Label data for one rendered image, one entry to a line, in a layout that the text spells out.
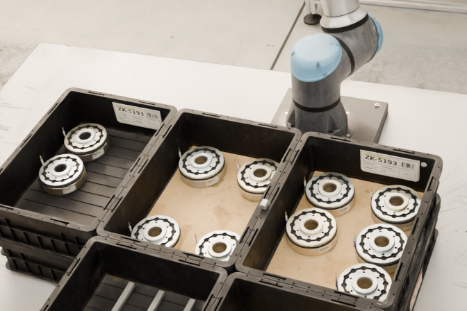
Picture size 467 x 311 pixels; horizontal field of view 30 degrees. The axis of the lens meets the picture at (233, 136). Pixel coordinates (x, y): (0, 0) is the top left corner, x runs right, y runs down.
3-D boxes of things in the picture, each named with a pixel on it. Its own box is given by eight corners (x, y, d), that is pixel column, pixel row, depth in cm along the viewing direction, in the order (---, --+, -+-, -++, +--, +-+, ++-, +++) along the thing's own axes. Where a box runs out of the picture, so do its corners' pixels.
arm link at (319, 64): (281, 96, 208) (278, 48, 200) (315, 70, 216) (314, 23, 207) (320, 114, 202) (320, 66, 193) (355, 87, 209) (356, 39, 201)
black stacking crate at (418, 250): (308, 170, 194) (305, 132, 187) (441, 198, 183) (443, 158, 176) (240, 308, 168) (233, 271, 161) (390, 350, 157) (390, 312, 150)
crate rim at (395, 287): (305, 138, 188) (304, 130, 186) (444, 164, 177) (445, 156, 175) (233, 278, 162) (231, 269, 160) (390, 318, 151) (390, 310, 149)
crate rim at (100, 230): (181, 114, 199) (180, 106, 198) (305, 138, 188) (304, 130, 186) (94, 241, 173) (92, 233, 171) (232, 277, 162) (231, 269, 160)
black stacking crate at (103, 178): (80, 123, 216) (69, 88, 209) (187, 145, 205) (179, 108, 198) (-11, 239, 190) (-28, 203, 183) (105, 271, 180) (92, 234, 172)
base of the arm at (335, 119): (295, 103, 222) (294, 71, 216) (354, 111, 218) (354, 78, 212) (279, 139, 211) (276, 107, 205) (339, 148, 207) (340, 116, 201)
